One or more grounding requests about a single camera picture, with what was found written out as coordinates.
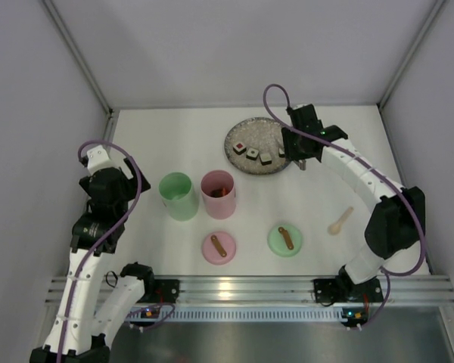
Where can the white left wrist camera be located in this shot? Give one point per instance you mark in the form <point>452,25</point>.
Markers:
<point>97,159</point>

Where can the white slotted cable duct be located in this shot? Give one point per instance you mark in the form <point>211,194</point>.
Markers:
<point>245,314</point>

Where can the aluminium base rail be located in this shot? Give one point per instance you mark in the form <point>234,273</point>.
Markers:
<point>416,290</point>

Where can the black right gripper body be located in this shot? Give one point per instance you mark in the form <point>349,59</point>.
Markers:
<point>293,147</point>

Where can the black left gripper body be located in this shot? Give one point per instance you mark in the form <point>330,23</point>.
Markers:
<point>130,187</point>

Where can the speckled ceramic plate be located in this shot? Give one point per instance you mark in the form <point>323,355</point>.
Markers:
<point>259,133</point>

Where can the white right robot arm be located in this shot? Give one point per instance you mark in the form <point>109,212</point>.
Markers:
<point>397,218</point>

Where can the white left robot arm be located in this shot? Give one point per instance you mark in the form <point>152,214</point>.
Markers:
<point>83,330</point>

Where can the green round lid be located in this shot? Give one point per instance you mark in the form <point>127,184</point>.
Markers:
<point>285,240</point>

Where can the cucumber sushi roll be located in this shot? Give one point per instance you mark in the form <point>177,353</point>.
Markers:
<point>266,158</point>

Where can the pink cylindrical container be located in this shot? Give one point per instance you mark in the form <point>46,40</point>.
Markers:
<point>222,207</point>

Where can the red centre sushi roll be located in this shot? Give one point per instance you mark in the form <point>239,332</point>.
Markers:
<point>239,148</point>

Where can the green dot sushi roll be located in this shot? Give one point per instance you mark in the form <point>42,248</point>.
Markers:
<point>252,153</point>

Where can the brown seaweed piece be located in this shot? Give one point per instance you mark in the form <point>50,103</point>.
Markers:
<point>216,193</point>

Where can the pink round lid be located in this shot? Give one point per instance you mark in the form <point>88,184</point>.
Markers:
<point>219,248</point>

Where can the metal tongs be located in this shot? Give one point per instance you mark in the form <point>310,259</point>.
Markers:
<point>300,163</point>

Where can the aluminium frame rail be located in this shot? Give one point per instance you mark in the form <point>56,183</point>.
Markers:
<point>73,48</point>

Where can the green cylindrical container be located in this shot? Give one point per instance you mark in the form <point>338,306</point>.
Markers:
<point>178,195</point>

